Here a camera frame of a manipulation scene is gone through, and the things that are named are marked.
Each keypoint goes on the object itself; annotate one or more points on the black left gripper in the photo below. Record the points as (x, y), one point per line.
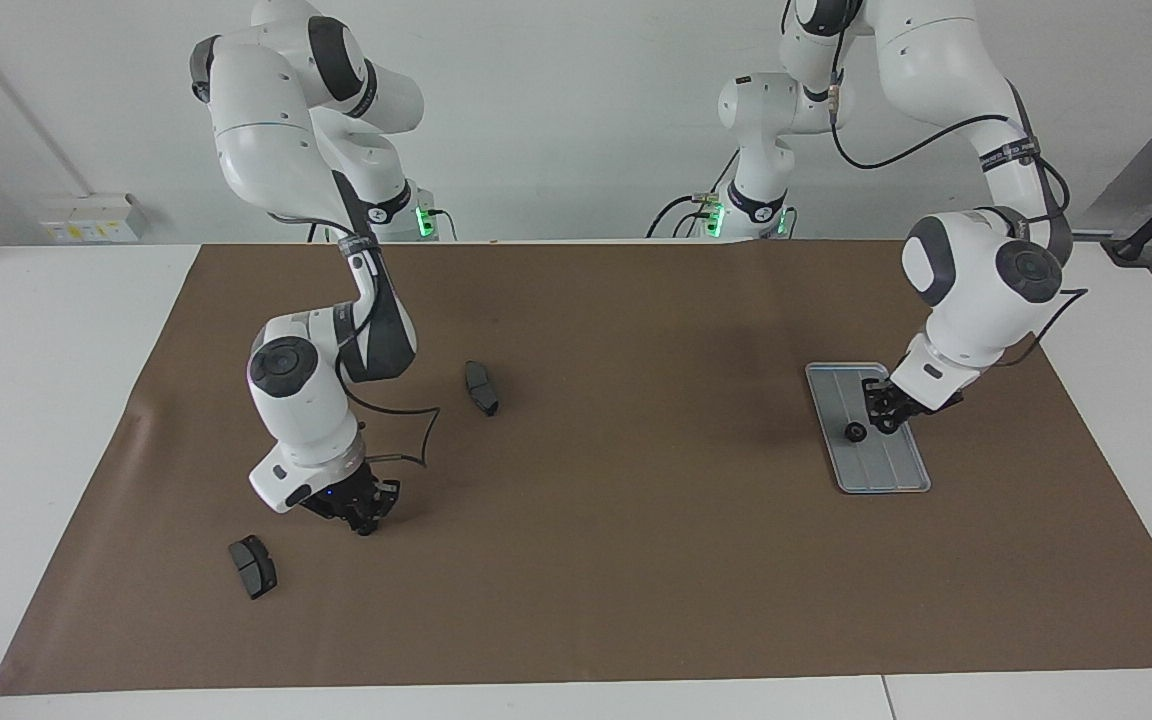
(906, 403)

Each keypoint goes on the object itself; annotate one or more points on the silver metal tray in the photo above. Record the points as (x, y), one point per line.
(881, 470)

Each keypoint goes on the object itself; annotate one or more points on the short grey brake pad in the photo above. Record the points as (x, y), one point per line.
(256, 568)

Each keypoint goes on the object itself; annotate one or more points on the brown paper mat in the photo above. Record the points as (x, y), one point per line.
(636, 560)

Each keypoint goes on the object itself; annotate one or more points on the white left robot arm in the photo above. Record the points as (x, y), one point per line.
(976, 300)

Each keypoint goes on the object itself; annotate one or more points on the white wall socket box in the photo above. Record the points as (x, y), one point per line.
(91, 225)

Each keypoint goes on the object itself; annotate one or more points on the long grey brake pad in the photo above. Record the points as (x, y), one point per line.
(481, 388)

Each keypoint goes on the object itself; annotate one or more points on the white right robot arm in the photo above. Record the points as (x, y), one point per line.
(301, 410)

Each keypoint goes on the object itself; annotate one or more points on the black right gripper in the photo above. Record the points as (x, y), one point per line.
(346, 495)

